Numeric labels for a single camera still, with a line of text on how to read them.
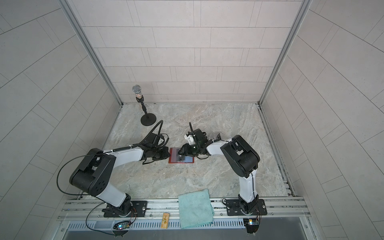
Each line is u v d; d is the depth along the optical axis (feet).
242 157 1.64
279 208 2.38
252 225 2.23
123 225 2.10
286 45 2.78
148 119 3.44
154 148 2.53
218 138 3.01
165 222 2.19
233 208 2.33
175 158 2.90
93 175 1.45
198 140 2.46
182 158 2.84
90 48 2.79
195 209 2.32
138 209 2.32
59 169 1.39
